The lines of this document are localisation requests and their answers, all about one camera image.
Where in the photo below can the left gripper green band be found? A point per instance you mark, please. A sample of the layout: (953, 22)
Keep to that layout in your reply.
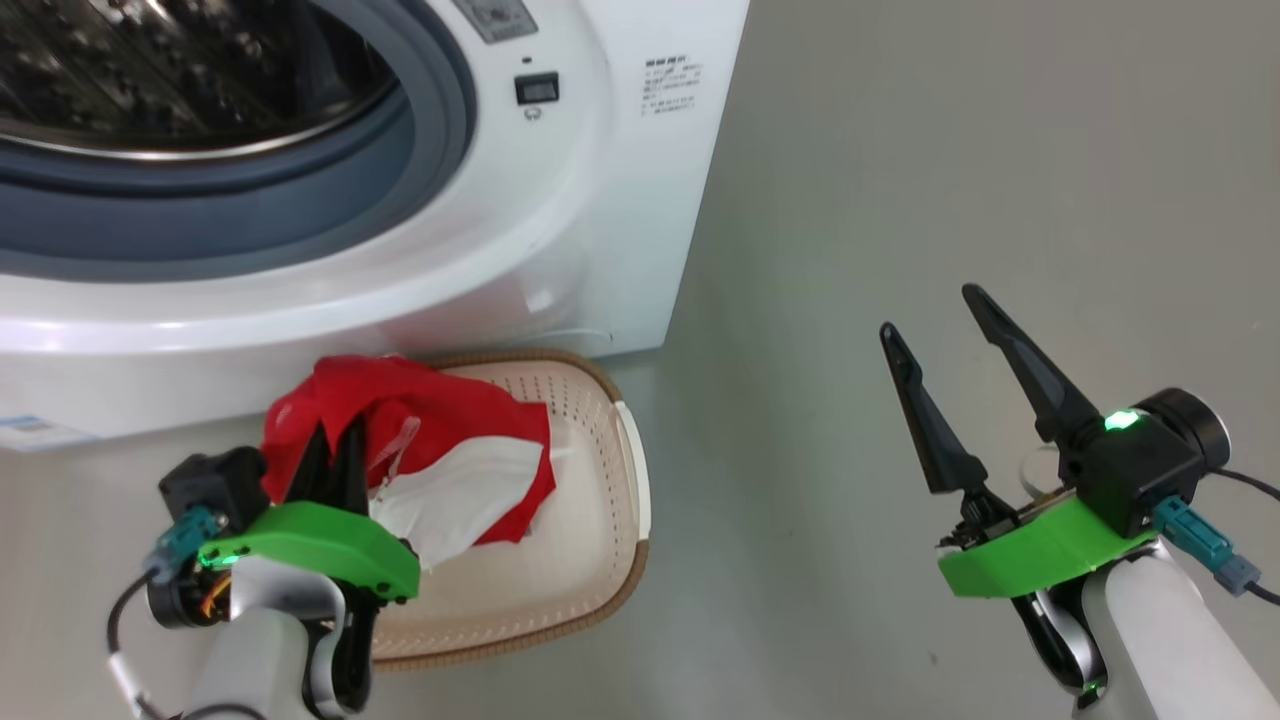
(320, 545)

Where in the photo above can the perforated steel washer drum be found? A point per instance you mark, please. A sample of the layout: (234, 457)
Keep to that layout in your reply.
(150, 70)

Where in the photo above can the white front-load washing machine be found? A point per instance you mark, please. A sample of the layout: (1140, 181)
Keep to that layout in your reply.
(560, 240)

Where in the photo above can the cream laundry basket brown rim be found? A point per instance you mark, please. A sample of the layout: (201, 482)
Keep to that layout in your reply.
(590, 520)

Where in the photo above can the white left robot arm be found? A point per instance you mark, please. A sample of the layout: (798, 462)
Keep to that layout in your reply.
(260, 640)

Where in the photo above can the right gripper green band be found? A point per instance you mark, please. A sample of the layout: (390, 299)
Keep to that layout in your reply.
(1040, 555)

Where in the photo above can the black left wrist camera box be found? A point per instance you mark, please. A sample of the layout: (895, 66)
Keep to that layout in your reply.
(215, 485)

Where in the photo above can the blue energy label sticker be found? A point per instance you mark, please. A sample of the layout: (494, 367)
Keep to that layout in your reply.
(40, 435)

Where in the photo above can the red and white garment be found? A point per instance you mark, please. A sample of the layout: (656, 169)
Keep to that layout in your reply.
(440, 420)

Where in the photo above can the grey warning sticker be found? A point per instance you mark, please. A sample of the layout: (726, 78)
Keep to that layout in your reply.
(495, 18)

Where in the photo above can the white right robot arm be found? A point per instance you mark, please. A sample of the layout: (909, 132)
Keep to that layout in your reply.
(1170, 640)

